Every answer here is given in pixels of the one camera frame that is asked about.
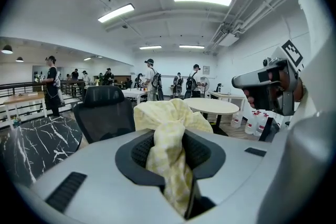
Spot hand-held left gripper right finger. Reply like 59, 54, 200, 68
183, 130, 272, 224

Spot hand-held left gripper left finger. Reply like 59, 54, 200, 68
31, 130, 182, 224

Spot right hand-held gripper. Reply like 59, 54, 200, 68
232, 39, 305, 116

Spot yellow clothes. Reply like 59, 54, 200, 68
133, 98, 214, 217

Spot person's right hand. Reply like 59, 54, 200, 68
243, 88, 257, 109

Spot group of clear water bottles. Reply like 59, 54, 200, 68
230, 109, 269, 137

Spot white-legged side desk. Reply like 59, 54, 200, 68
208, 90, 246, 111

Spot black mesh office chair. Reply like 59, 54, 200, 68
72, 85, 136, 144

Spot beige round table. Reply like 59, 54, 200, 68
183, 97, 240, 137

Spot black marble round table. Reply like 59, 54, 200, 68
0, 115, 83, 188

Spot black floor fan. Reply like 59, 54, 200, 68
199, 76, 211, 99

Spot white air conditioner unit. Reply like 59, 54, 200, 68
211, 30, 240, 47

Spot white rectangular table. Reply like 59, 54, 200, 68
122, 88, 148, 105

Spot wooden desk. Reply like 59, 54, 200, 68
2, 91, 48, 129

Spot black metal railing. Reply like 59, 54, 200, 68
0, 80, 86, 124

